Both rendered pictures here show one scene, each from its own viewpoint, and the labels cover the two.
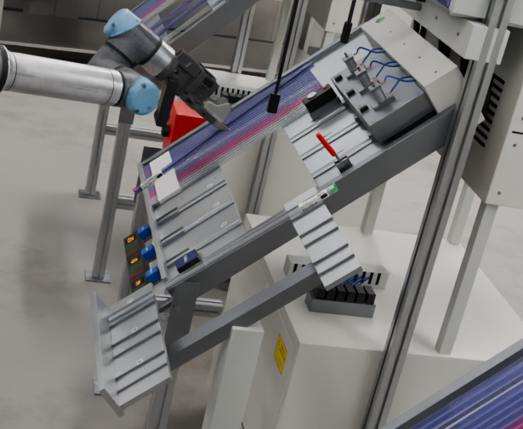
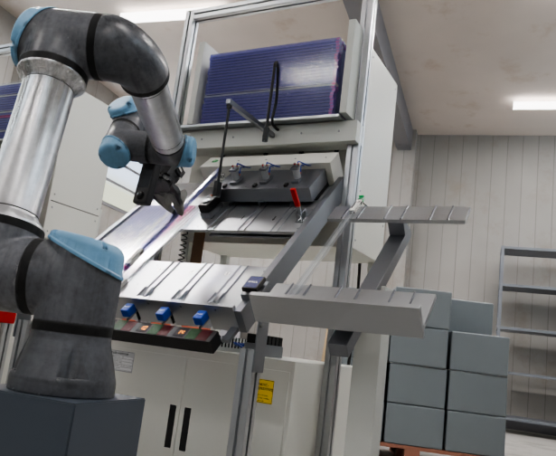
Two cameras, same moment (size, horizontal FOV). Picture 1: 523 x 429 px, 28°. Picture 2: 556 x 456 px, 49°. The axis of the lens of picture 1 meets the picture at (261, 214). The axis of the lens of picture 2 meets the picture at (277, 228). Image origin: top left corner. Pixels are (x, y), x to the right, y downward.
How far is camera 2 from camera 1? 184 cm
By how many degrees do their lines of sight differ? 56
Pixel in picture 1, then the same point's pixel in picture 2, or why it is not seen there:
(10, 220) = not seen: outside the picture
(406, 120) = (320, 186)
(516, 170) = (359, 225)
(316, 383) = (301, 399)
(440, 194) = (350, 232)
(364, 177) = (318, 220)
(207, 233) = (218, 282)
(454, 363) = (344, 370)
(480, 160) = (331, 226)
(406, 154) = (330, 206)
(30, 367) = not seen: outside the picture
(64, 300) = not seen: outside the picture
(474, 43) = (358, 131)
